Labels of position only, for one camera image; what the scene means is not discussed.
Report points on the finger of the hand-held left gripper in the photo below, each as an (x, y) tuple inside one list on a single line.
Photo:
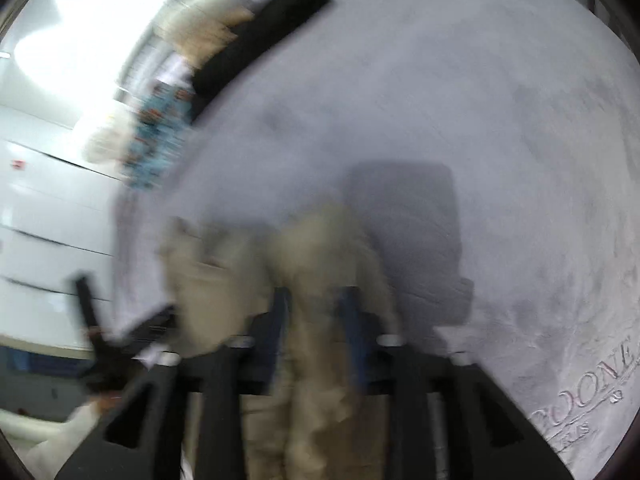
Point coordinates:
[(89, 305)]

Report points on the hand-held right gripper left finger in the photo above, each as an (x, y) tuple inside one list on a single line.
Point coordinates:
[(275, 330)]

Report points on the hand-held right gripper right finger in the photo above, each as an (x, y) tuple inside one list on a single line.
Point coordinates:
[(352, 330)]

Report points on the beige pants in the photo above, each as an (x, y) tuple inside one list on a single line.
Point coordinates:
[(310, 260)]

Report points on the person's left forearm white sleeve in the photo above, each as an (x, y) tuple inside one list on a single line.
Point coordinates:
[(55, 445)]

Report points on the white fluffy cloth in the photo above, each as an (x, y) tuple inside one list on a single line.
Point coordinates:
[(107, 142)]

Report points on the blue patterned cloth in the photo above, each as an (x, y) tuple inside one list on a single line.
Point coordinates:
[(157, 130)]

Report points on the lavender bed blanket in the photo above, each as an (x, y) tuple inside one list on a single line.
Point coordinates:
[(450, 110)]

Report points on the black cloth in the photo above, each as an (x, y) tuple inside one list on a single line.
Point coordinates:
[(250, 45)]

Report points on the cream fluffy cloth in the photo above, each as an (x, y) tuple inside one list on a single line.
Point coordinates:
[(200, 25)]

